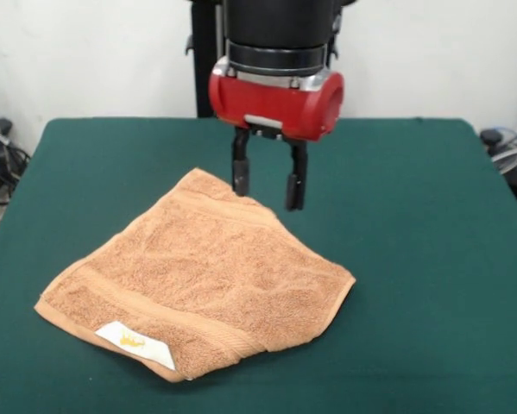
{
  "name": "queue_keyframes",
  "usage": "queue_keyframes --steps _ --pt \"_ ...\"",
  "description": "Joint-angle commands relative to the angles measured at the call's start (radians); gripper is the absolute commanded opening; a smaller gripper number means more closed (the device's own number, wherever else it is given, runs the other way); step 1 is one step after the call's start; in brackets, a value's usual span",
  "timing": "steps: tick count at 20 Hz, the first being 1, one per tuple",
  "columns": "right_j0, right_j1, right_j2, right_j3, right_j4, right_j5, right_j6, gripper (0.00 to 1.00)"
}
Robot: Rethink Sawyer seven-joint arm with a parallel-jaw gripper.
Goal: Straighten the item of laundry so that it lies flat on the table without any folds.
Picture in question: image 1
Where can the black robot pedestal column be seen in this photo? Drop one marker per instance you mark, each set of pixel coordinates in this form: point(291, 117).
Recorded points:
point(204, 64)

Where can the tan terry towel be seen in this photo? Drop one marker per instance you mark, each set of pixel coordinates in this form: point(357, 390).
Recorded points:
point(197, 280)

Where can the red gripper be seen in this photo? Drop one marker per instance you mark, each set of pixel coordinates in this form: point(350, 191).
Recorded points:
point(266, 103)

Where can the small black round device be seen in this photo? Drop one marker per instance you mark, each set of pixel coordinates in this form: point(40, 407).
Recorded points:
point(490, 137)

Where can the dark green tablecloth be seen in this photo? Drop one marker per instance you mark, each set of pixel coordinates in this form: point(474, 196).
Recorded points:
point(413, 259)

